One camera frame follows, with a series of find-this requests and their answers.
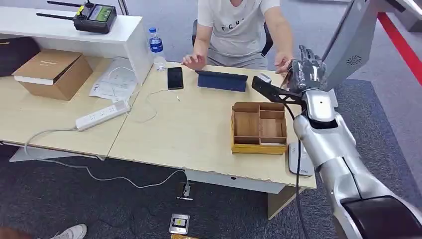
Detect person's left hand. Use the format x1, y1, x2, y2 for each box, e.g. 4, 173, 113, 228
274, 52, 294, 74

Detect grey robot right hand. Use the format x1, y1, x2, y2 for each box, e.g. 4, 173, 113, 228
287, 45, 327, 94

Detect person's right hand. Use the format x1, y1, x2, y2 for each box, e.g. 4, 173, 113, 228
181, 52, 207, 71

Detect black smartphone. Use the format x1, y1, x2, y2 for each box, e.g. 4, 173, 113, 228
167, 67, 185, 91

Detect dark blue tablet case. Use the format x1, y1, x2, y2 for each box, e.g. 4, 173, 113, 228
195, 70, 249, 93

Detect clear water bottle blue cap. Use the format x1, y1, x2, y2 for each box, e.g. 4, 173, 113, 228
148, 27, 168, 72

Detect person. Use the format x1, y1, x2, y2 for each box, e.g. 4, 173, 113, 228
181, 0, 294, 74

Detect white monitor stand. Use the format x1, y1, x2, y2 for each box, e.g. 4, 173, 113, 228
321, 0, 422, 108

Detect pale wooden desk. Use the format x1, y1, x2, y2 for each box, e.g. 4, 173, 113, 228
0, 57, 140, 162
107, 62, 317, 220

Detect wooden compartment box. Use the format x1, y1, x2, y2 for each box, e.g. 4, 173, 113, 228
230, 101, 288, 156

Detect white paper sheets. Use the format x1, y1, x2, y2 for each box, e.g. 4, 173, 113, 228
89, 57, 139, 104

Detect grey flat device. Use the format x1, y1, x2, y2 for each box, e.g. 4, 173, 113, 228
288, 142, 316, 177

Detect white power strip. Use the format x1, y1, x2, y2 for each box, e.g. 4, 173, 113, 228
75, 100, 131, 132

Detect black remote controller with antennas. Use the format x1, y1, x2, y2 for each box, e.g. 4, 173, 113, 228
36, 0, 117, 35

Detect grey floor plug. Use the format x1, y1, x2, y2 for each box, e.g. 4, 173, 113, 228
177, 182, 194, 201

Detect white desk shelf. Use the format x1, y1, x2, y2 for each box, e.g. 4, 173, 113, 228
0, 5, 154, 86

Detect brown cardboard box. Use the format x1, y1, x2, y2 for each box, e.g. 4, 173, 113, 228
12, 48, 94, 102

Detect silver floor socket box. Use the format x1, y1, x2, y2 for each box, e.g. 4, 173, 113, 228
169, 214, 191, 236

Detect black bag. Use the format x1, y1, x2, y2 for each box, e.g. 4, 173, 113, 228
0, 37, 42, 78

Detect white shoe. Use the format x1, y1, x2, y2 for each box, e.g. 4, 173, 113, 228
49, 224, 88, 239

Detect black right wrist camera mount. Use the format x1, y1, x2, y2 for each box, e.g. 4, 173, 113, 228
251, 73, 306, 106

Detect thin white earphone cable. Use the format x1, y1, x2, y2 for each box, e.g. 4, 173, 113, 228
135, 88, 181, 123

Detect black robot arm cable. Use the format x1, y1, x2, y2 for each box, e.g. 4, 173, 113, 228
283, 104, 309, 239

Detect grey power strip cable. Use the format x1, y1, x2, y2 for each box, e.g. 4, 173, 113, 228
23, 127, 191, 200

